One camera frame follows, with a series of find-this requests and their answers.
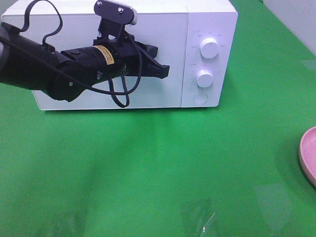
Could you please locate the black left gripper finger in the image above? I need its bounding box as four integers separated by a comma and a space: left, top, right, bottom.
145, 56, 170, 79
136, 41, 158, 59

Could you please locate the white microwave knob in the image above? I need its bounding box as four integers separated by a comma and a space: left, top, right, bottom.
199, 37, 219, 59
196, 70, 214, 88

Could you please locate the round door release button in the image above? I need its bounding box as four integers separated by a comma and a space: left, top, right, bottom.
193, 92, 208, 105

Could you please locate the pink round plate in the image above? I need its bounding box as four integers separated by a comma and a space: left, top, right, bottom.
299, 126, 316, 187

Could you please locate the white microwave door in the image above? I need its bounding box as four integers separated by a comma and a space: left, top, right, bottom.
3, 13, 187, 111

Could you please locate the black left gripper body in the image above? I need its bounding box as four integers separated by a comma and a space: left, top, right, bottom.
93, 37, 148, 79

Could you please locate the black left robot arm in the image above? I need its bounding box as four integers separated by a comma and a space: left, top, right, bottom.
0, 23, 170, 107

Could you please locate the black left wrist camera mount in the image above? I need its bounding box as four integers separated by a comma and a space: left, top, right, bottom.
93, 0, 137, 47

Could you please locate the white microwave oven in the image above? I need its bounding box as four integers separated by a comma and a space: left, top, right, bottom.
1, 0, 238, 108

